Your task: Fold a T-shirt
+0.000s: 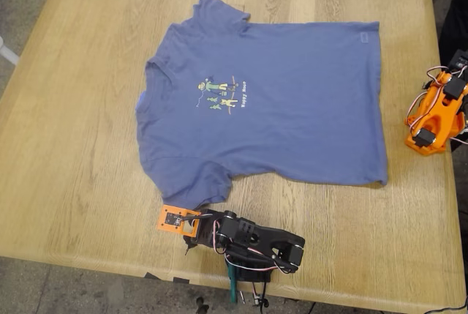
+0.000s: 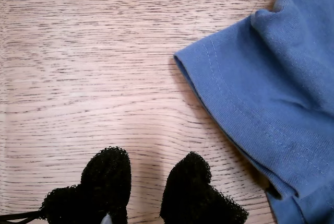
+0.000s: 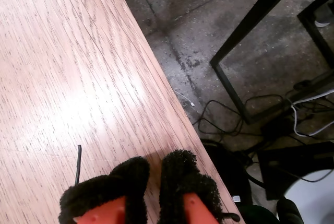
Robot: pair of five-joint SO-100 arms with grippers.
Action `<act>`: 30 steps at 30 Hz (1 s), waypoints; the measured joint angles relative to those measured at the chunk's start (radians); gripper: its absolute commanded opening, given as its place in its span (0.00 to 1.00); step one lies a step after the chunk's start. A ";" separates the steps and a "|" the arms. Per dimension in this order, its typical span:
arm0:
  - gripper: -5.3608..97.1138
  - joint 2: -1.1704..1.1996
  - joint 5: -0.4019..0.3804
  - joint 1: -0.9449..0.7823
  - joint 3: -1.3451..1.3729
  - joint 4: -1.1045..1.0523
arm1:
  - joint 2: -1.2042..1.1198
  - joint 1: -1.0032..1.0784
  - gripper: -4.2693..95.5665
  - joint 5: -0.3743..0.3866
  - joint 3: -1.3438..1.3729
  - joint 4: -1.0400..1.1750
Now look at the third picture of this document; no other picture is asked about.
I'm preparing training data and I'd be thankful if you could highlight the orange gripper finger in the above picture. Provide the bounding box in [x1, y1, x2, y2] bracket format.
[158, 149, 241, 224]
[57, 156, 151, 224]

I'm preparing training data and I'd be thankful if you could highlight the thin black cable stub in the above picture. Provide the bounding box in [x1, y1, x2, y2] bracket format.
[74, 144, 82, 185]

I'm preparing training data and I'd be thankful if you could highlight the white round stool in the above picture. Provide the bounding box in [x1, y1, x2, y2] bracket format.
[283, 169, 334, 224]

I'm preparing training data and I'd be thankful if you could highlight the black floor cable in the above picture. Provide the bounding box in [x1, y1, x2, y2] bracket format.
[192, 95, 288, 136]

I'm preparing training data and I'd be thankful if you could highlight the white floor cable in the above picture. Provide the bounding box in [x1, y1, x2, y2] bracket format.
[289, 89, 334, 137]

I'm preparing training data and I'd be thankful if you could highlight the black metal table frame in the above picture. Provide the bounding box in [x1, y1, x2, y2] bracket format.
[296, 0, 334, 69]
[210, 0, 334, 125]

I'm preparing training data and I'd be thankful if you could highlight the white charger cable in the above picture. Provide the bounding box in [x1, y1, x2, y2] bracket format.
[173, 89, 196, 108]

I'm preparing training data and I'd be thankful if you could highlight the grey power strip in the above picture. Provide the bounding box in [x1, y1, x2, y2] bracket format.
[285, 71, 334, 104]

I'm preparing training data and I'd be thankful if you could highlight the grey sneaker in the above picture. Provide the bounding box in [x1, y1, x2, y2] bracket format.
[314, 3, 334, 28]

